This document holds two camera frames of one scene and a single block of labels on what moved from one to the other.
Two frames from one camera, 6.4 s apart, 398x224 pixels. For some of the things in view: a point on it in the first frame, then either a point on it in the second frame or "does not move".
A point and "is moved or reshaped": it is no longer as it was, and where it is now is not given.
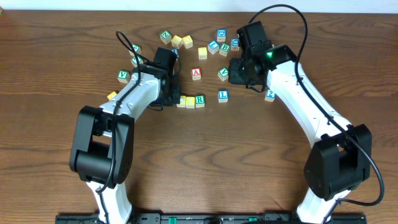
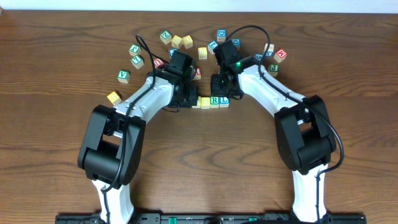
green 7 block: (134, 61) does not move
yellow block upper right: (188, 42) does not move
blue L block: (213, 46) does not move
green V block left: (124, 76) does not move
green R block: (199, 101) to (214, 102)
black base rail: (255, 218) does not move
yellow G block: (111, 96) does not move
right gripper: (236, 73) to (218, 86)
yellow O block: (189, 102) is moved or reshaped
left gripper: (173, 94) to (189, 95)
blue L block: (222, 96) is moved or reshaped
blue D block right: (235, 44) does not move
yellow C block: (182, 102) is moved or reshaped
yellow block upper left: (176, 41) does not move
